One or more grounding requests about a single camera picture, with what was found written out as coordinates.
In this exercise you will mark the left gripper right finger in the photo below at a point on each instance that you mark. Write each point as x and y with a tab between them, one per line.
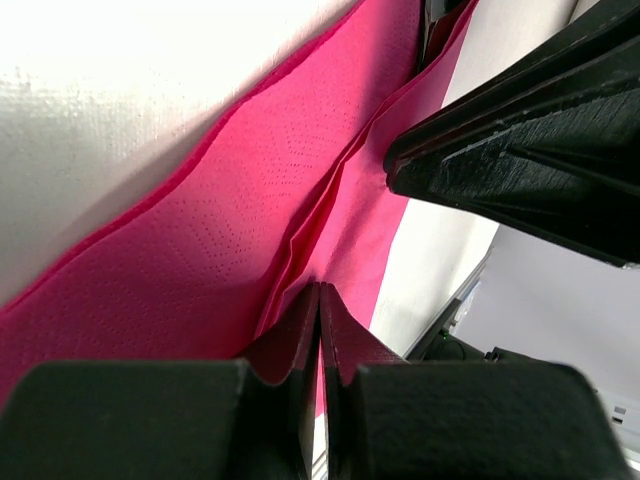
455	419

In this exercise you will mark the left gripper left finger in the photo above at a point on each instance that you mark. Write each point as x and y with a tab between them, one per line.
250	417

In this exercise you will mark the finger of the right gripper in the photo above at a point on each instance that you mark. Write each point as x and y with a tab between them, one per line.
549	147

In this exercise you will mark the magenta paper napkin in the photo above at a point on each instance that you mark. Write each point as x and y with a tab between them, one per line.
285	189

